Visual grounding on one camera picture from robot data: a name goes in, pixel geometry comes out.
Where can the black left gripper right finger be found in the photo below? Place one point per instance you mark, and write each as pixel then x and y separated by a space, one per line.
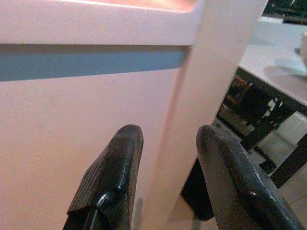
pixel 235 182

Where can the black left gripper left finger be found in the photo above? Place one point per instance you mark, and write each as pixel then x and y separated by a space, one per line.
pixel 112 172

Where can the white kitchen counter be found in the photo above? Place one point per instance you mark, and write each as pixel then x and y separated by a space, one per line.
pixel 72 115

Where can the white ceramic bowl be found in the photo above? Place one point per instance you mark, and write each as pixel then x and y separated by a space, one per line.
pixel 305 45

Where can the white table with black frame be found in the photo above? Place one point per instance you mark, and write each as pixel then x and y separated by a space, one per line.
pixel 268 48

